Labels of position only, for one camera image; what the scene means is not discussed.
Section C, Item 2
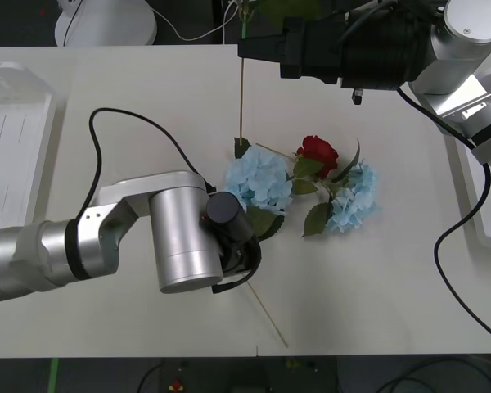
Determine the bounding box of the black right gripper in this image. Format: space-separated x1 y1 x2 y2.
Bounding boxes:
236 16 347 85

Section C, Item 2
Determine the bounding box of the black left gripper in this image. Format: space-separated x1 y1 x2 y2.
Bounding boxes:
218 236 264 274

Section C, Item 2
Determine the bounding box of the red rose with green leaves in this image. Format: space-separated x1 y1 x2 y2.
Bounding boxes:
288 135 340 197

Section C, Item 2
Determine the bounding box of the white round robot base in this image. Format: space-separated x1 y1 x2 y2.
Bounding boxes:
55 0 157 47

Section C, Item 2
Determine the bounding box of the black pole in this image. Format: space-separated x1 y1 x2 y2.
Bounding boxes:
211 0 227 45

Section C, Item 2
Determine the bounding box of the thin white cable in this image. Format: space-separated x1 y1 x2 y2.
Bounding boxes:
153 0 246 42

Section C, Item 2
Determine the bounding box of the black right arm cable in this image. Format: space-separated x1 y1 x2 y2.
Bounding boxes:
394 85 491 347

